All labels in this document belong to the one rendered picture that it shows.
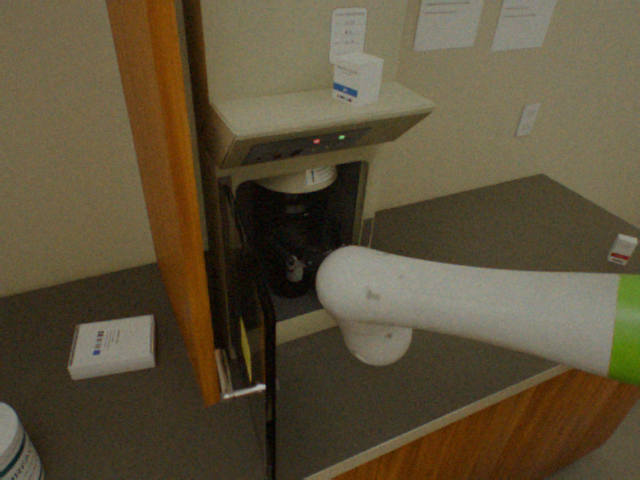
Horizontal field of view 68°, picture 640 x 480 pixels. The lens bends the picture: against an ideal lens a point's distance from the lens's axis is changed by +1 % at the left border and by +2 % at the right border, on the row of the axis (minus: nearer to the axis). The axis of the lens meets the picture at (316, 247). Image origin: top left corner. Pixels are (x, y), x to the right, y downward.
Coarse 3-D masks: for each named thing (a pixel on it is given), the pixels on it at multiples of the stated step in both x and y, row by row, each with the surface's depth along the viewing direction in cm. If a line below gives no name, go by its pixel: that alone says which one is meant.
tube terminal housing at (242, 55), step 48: (192, 0) 64; (240, 0) 62; (288, 0) 65; (336, 0) 68; (384, 0) 71; (192, 48) 70; (240, 48) 66; (288, 48) 69; (384, 48) 76; (192, 96) 77; (240, 96) 70; (384, 144) 87; (288, 336) 106
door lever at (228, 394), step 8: (216, 352) 70; (224, 352) 70; (216, 360) 69; (224, 360) 69; (224, 368) 68; (224, 376) 67; (224, 384) 66; (256, 384) 66; (224, 392) 65; (232, 392) 65; (240, 392) 65; (248, 392) 65; (256, 392) 66; (224, 400) 64; (232, 400) 65
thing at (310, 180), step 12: (324, 168) 88; (336, 168) 94; (264, 180) 87; (276, 180) 86; (288, 180) 86; (300, 180) 86; (312, 180) 87; (324, 180) 88; (288, 192) 86; (300, 192) 87
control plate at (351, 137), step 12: (348, 132) 71; (360, 132) 73; (264, 144) 66; (276, 144) 67; (288, 144) 68; (300, 144) 70; (312, 144) 72; (324, 144) 74; (336, 144) 75; (348, 144) 77; (252, 156) 69; (264, 156) 71; (288, 156) 74; (300, 156) 76
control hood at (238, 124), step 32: (288, 96) 71; (320, 96) 72; (384, 96) 73; (416, 96) 74; (224, 128) 64; (256, 128) 61; (288, 128) 63; (320, 128) 66; (352, 128) 70; (384, 128) 74; (224, 160) 69
